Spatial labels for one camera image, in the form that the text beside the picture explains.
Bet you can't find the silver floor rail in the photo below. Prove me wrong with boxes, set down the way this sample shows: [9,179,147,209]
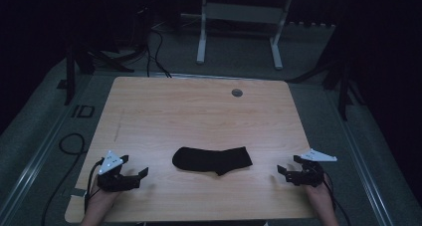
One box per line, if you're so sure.
[0,74,96,220]
[326,86,396,226]

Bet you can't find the black background cables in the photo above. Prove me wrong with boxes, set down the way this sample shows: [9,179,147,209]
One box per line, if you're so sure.
[144,29,173,79]

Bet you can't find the hand-held gripper cable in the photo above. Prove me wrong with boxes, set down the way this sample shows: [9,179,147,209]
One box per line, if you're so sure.
[322,172,352,226]
[84,157,106,214]

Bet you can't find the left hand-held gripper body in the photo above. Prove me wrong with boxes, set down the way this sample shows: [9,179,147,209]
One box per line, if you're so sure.
[96,149,142,193]

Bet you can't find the black metal stand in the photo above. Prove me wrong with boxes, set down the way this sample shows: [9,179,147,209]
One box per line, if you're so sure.
[287,53,364,121]
[57,45,135,107]

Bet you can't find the white metal desk frame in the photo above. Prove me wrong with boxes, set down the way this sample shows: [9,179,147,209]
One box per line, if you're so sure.
[196,0,295,71]

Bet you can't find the left hand-held gripper cable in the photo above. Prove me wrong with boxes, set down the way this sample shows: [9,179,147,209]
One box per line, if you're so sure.
[84,157,106,214]

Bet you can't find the black floor cable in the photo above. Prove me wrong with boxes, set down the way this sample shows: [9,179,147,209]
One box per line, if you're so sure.
[41,132,88,226]

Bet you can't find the person's left hand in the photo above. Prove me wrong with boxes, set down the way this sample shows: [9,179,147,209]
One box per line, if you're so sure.
[87,175,121,218]

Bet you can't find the right hand-held gripper cable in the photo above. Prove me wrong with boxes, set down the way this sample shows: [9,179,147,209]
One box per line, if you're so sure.
[322,172,352,226]

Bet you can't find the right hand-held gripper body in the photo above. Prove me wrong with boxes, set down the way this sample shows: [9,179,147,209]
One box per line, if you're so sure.
[284,147,338,188]

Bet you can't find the person's right hand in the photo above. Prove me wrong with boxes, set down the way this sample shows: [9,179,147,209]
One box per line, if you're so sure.
[304,174,333,211]

